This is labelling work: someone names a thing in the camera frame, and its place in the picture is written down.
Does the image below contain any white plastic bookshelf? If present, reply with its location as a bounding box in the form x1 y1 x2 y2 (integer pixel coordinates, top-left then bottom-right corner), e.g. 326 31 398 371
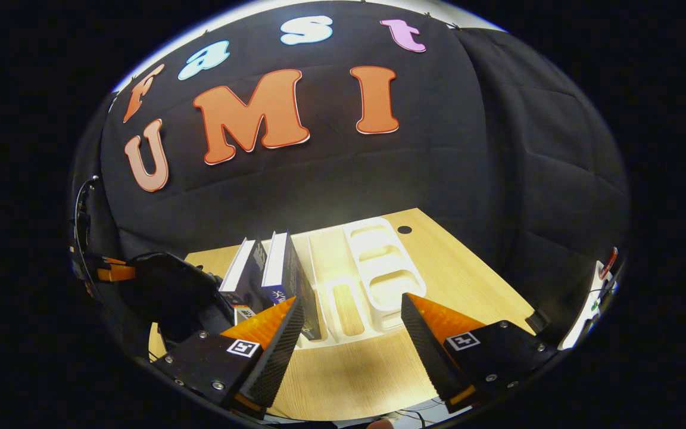
291 216 429 350

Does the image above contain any black schoolbag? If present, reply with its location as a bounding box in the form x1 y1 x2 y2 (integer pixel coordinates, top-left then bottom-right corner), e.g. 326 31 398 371
118 251 238 359

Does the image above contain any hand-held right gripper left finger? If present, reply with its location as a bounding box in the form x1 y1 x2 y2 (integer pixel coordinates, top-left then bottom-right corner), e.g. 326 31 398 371
151 296 307 421

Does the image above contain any white and red equipment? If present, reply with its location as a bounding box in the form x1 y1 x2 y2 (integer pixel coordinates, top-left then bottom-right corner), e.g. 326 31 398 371
557 245 623 352

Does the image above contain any dark blue book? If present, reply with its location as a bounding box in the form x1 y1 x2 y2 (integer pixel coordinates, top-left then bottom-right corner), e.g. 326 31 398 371
219 238 273 326
261 231 323 342

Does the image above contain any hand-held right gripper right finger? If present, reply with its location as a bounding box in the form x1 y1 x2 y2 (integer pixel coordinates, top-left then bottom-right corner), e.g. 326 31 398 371
401 292 559 415

